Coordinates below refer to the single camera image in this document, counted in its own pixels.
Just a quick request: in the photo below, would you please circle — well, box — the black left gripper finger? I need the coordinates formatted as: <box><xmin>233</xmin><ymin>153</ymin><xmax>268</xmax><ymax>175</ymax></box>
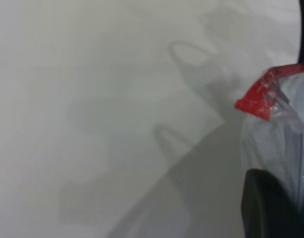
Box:
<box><xmin>241</xmin><ymin>168</ymin><xmax>304</xmax><ymax>238</ymax></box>

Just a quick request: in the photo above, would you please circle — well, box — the clear plastic zipper bag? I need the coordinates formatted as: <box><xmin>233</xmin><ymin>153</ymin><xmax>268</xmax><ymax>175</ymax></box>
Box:
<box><xmin>235</xmin><ymin>62</ymin><xmax>304</xmax><ymax>216</ymax></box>

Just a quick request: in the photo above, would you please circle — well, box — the white paper stack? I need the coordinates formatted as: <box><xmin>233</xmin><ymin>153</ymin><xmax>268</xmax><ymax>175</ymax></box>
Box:
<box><xmin>270</xmin><ymin>71</ymin><xmax>304</xmax><ymax>189</ymax></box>

